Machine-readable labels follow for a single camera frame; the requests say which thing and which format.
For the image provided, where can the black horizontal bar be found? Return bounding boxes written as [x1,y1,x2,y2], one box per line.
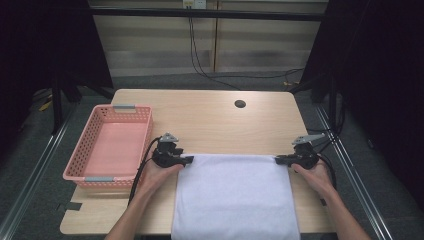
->
[89,7,329,23]

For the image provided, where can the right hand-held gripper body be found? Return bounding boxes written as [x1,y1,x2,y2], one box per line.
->
[291,133,326,170]

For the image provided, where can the person's left hand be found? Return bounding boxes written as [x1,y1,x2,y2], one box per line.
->
[138,159,184,198]

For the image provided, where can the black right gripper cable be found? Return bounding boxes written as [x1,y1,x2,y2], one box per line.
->
[314,139,338,191]

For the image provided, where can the black hanging wall cable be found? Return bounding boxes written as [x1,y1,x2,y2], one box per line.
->
[188,16,304,91]

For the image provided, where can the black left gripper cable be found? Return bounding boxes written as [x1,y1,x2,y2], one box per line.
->
[128,136,163,206]

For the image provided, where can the black stand post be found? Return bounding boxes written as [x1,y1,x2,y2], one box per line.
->
[51,78,64,135]

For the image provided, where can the pink plastic basket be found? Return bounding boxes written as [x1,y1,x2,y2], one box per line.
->
[62,104,154,188]

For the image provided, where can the person's right hand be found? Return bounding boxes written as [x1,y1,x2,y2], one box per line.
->
[292,161,334,200]

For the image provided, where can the metal floor rail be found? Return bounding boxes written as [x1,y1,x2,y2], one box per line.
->
[314,103,394,240]
[0,106,73,240]

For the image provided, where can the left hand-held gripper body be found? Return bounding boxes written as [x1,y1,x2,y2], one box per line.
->
[152,132,184,169]

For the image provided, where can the dark curtain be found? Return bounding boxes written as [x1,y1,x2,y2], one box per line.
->
[0,0,114,161]
[299,0,424,211]

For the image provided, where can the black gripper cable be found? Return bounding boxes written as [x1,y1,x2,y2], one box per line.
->
[128,136,163,206]
[314,139,338,191]

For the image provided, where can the black tape piece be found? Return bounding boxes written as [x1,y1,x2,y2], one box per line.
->
[56,201,83,213]

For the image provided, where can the white printed towel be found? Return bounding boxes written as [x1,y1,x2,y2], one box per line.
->
[170,153,301,240]

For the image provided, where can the white wall socket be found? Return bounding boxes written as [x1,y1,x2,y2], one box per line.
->
[182,0,208,10]

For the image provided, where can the black floor cables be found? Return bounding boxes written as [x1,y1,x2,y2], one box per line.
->
[306,126,346,158]

